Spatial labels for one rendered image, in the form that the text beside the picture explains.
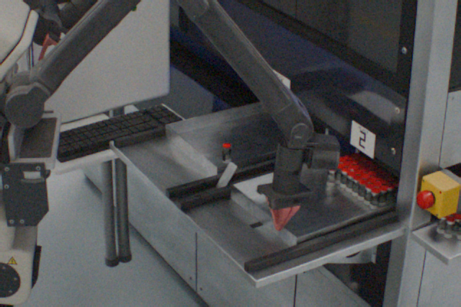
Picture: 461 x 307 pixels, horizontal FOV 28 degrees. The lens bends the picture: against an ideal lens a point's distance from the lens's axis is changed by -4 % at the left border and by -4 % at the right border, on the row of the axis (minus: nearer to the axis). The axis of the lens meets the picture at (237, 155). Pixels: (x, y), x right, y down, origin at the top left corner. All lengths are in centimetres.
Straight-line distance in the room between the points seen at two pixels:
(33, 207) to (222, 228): 42
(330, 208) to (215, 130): 46
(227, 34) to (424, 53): 42
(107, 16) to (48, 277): 185
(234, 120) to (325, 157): 63
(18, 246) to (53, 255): 140
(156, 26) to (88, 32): 100
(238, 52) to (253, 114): 78
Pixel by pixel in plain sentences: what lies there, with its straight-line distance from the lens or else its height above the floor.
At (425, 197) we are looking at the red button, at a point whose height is 101.
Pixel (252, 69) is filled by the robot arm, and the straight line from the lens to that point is 185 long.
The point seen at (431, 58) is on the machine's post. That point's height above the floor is 130.
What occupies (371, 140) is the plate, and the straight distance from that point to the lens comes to 217.
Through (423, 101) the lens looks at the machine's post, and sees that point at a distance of 200.
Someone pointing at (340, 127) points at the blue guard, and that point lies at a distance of 226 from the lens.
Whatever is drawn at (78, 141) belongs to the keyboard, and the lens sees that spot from 259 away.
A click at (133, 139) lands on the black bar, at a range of 244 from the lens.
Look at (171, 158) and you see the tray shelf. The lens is 238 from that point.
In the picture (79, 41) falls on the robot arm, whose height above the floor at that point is 136.
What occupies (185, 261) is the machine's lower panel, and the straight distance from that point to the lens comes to 323.
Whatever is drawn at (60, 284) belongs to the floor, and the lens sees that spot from 345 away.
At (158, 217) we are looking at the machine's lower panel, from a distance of 334.
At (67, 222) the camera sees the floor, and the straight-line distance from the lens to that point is 379.
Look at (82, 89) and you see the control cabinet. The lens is 273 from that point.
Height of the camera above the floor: 202
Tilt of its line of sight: 28 degrees down
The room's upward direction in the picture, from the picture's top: 1 degrees clockwise
